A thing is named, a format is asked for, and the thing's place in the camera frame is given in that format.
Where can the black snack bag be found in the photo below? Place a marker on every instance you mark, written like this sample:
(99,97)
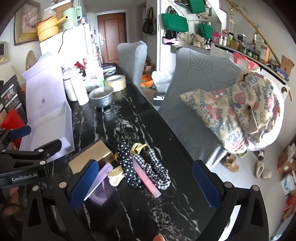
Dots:
(11,92)

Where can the person's left hand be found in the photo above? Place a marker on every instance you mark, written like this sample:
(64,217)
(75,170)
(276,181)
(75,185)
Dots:
(9,194)

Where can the white tube bottle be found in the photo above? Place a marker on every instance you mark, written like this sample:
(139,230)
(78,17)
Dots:
(81,92)

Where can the large green tote bag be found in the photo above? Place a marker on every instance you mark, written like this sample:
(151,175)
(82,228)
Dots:
(174,23)

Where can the clear plastic bag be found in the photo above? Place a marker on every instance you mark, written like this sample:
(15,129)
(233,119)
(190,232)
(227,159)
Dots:
(49,14)

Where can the wall intercom panel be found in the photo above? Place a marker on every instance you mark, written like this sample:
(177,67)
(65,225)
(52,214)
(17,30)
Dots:
(3,53)

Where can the gingham scrunchie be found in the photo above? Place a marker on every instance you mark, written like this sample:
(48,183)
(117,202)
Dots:
(159,172)

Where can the green electric kettle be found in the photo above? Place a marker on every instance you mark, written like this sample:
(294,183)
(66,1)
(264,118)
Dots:
(71,18)

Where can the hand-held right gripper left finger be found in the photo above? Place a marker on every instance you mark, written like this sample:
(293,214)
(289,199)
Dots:
(84,183)

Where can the floral cushion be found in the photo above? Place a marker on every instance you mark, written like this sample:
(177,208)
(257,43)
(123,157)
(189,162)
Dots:
(254,104)

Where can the cream hair claw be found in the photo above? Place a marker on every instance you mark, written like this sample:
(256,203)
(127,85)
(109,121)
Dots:
(114,179)

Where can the pink slim bar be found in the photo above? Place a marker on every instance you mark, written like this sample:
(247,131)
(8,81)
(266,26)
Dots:
(145,176)

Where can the white ledge shelf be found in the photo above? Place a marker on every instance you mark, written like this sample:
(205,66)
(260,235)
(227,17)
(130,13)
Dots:
(277,80)

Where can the lilac gift box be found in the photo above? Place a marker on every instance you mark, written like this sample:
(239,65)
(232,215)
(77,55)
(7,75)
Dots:
(44,97)

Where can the red packet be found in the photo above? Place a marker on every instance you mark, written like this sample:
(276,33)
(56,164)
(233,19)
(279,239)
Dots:
(78,64)

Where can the woven straw mat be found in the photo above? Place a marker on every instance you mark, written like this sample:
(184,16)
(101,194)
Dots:
(30,59)

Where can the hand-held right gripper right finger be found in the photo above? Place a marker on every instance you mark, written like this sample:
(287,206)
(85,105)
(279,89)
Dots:
(205,185)

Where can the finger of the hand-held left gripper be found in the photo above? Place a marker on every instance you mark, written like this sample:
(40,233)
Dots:
(20,132)
(52,146)

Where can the bamboo pole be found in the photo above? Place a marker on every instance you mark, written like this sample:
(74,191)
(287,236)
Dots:
(254,25)

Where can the framed picture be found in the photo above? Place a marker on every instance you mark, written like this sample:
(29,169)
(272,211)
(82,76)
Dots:
(27,20)

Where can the dark hanging bag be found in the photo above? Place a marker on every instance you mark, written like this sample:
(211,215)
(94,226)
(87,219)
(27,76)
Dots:
(149,25)

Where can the polka dot scrunchie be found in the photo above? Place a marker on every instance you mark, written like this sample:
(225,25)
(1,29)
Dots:
(127,162)

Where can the white plastic bag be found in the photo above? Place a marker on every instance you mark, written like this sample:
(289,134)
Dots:
(161,80)

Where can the pink paper cup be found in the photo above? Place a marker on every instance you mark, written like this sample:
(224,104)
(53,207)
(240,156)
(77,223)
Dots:
(86,62)

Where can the white fridge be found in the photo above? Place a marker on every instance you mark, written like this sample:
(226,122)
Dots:
(69,46)

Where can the red canister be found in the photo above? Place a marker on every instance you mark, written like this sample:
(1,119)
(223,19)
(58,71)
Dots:
(11,120)

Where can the black case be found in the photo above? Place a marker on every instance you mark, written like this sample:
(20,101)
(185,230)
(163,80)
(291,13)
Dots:
(108,66)

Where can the yellow pot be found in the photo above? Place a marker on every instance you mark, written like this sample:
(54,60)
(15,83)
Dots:
(48,30)

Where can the brown door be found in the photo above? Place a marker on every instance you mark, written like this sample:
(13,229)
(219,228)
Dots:
(109,39)

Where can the pile of cartons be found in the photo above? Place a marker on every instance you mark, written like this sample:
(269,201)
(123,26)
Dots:
(288,162)

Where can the gold carton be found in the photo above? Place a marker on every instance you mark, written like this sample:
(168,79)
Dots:
(90,155)

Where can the small purple box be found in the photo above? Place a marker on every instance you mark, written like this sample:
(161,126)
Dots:
(101,177)

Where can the row of jars and bottles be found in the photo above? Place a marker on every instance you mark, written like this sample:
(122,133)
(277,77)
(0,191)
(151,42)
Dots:
(245,49)

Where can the white jar with clear lid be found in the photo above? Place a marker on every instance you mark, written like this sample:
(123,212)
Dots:
(69,90)

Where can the white carton with label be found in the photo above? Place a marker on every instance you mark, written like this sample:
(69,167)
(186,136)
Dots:
(93,82)

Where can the steel bowl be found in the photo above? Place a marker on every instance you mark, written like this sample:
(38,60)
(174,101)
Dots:
(100,98)

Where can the clear tape roll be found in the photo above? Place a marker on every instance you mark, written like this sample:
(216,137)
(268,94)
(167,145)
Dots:
(118,87)

